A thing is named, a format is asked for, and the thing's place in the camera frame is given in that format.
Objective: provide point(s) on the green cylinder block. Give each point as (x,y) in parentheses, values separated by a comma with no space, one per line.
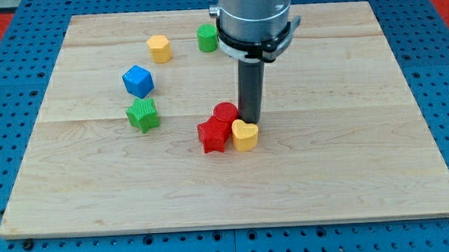
(207,38)

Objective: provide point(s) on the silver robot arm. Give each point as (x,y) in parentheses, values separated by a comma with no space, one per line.
(254,32)

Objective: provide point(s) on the red cylinder block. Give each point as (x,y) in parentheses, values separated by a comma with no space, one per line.
(225,112)

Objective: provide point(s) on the wooden board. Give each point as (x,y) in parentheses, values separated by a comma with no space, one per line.
(341,138)

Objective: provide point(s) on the green star block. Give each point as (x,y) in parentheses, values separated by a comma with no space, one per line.
(143,114)

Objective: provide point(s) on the red star block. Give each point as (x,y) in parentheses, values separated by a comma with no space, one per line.
(213,134)

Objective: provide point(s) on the blue cube block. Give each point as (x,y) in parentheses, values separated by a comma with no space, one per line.
(138,81)

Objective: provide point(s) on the yellow hexagon block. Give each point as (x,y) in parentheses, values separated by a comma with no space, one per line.
(160,49)

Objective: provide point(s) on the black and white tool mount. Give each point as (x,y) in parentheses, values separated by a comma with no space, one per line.
(251,52)

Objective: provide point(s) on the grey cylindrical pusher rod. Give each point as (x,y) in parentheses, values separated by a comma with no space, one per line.
(250,86)

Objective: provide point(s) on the yellow heart block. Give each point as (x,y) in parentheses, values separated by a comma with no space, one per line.
(245,136)

